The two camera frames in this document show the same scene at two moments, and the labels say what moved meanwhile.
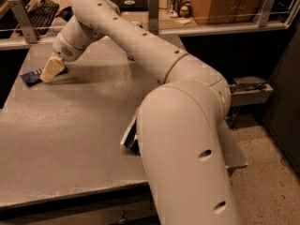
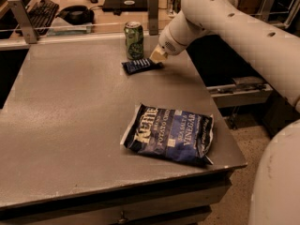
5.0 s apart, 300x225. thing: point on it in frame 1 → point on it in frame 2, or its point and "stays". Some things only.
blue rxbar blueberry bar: x=34 y=77 → x=142 y=65
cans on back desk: x=179 y=3 stays
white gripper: x=63 y=50 → x=168 y=43
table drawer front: x=127 y=205 stays
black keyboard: x=41 y=14 stays
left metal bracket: x=25 y=20 stays
